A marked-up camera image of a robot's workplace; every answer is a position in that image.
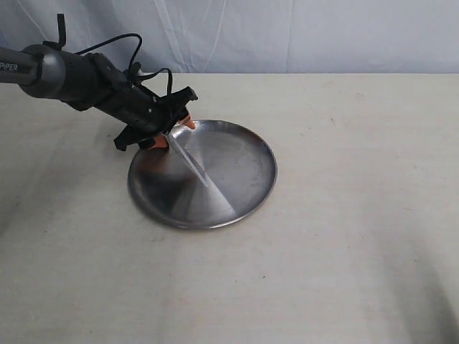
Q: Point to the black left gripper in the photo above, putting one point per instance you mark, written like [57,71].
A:
[148,117]

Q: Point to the translucent white glow stick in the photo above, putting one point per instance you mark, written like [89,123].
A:
[188,159]

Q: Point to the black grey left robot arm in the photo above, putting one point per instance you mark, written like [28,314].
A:
[92,81]

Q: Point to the round stainless steel plate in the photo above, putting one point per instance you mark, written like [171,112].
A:
[240,167]

